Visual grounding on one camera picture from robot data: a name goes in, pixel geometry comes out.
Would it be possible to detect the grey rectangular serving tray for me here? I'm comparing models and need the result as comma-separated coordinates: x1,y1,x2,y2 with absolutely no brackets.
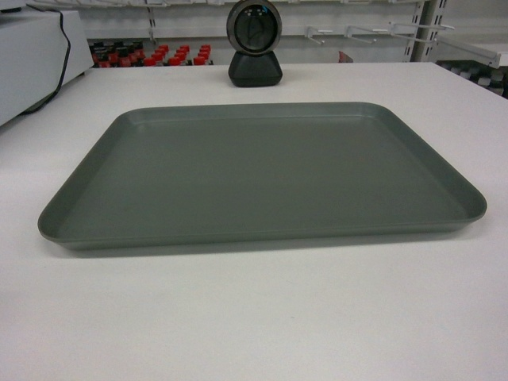
38,102,487,249

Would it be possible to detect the black barcode scanner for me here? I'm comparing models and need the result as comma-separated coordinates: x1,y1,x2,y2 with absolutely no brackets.
226,1,283,87

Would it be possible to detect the white cash register drawer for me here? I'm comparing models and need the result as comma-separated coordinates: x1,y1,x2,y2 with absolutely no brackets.
1,7,93,124

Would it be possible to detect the thin black register cable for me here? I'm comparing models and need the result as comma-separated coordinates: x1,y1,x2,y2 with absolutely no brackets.
19,10,72,116

